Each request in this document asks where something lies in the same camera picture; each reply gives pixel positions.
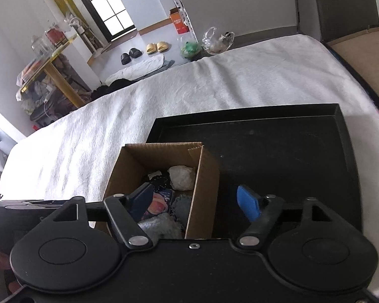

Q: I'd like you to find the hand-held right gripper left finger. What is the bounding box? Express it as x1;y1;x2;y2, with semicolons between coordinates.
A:
43;182;154;250

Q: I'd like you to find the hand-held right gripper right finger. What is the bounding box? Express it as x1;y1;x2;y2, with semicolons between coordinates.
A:
236;185;356;249

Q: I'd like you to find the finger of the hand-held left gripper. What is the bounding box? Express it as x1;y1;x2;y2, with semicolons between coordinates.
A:
5;199;73;210

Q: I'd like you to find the blue planet print tissue pack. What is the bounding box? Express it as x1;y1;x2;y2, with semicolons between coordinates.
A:
140;188;175;223

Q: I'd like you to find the black and white plush toy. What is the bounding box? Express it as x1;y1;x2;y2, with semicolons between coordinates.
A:
147;170;172;193

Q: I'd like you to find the light blue fluffy plush toy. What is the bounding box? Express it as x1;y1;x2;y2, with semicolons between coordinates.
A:
137;212;184;240

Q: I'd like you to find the blue knitted plush toy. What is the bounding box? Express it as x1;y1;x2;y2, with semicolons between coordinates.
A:
170;192;195;228

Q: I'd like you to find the brown cardboard box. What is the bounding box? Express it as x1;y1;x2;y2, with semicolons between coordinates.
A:
95;142;221;240

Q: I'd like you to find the white packet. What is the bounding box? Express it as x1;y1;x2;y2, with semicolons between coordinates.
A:
168;165;197;191

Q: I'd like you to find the black tray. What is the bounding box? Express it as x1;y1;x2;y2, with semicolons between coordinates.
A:
145;103;364;240

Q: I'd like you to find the dark cloth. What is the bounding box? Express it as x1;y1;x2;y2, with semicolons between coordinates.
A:
91;77;143;102

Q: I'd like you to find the yellow table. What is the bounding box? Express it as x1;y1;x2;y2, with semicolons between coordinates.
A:
19;35;89;109

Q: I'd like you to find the white floor towel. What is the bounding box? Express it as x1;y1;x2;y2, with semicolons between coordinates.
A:
107;54;165;84

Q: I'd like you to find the green plastic bag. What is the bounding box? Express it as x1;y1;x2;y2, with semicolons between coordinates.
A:
180;39;200;60

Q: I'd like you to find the clear glass jar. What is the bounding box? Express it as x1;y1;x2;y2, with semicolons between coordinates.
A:
31;35;53;56

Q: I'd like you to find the clear plastic bag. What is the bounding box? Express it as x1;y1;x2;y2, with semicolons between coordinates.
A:
202;27;236;56

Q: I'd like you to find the red jar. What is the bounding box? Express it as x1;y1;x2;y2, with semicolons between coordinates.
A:
44;25;67;46

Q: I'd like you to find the orange carton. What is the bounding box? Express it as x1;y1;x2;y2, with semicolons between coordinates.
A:
169;8;190;34

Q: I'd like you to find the white cabinet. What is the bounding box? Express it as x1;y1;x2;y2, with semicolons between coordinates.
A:
118;0;171;37

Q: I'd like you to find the dark framed window door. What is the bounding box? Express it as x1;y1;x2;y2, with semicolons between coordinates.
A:
65;0;138;41

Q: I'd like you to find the dark headboard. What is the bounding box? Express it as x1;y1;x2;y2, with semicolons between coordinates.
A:
311;0;379;41

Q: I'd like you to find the brown board with black frame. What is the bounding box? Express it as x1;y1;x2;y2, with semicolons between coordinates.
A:
324;22;379;114

